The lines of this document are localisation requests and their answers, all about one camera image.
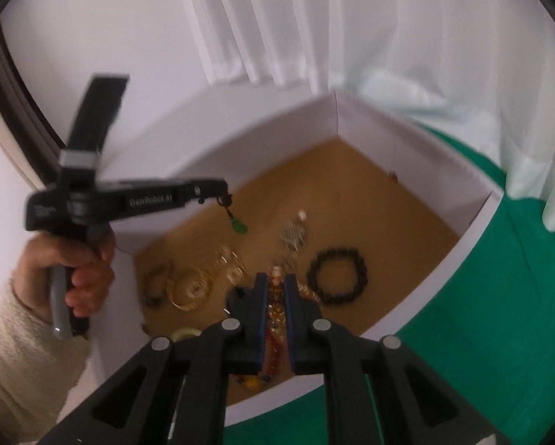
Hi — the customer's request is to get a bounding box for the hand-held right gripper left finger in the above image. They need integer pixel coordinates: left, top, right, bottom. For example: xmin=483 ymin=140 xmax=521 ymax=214
xmin=36 ymin=273 xmax=271 ymax=445

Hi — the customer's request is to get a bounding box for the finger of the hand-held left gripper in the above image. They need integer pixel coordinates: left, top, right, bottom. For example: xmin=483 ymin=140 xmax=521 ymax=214
xmin=181 ymin=177 xmax=232 ymax=205

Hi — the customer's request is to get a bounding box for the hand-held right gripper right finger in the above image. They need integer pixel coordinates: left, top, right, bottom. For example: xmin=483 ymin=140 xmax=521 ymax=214
xmin=284 ymin=273 xmax=496 ymax=445

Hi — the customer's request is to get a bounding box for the amber red bead necklace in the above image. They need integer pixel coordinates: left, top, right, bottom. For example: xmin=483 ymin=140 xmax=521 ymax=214
xmin=233 ymin=262 xmax=322 ymax=388

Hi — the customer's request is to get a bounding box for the green jade pendant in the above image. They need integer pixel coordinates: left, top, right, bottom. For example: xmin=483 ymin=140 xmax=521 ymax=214
xmin=217 ymin=194 xmax=249 ymax=235

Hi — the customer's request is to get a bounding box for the gold ornate jewelry piece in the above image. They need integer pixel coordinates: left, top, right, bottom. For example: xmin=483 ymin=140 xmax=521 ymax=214
xmin=212 ymin=245 xmax=252 ymax=283

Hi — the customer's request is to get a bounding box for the silver brooch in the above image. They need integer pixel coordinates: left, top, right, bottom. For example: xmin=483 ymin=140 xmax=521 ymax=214
xmin=278 ymin=220 xmax=308 ymax=253

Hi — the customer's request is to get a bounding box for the black bead bracelet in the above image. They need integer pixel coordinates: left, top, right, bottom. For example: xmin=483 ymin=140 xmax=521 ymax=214
xmin=306 ymin=248 xmax=368 ymax=307

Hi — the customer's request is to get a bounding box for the wide gold bangle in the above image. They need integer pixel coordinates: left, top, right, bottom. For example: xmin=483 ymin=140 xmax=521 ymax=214
xmin=166 ymin=266 xmax=213 ymax=309

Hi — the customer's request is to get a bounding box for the white cardboard box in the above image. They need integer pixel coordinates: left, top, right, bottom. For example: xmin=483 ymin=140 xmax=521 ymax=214
xmin=89 ymin=88 xmax=507 ymax=429

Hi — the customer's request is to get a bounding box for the person's left hand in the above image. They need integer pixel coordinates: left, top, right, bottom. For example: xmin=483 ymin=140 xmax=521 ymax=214
xmin=11 ymin=229 xmax=117 ymax=320

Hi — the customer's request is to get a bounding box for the green velvet cloth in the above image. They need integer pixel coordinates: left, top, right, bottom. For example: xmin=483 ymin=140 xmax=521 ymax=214
xmin=222 ymin=121 xmax=555 ymax=445

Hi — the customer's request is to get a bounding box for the white curtain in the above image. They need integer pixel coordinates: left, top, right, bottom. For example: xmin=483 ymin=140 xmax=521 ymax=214
xmin=171 ymin=0 xmax=555 ymax=244

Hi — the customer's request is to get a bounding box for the dark bead bracelet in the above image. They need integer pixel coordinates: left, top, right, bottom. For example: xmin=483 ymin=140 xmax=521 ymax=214
xmin=141 ymin=264 xmax=176 ymax=307

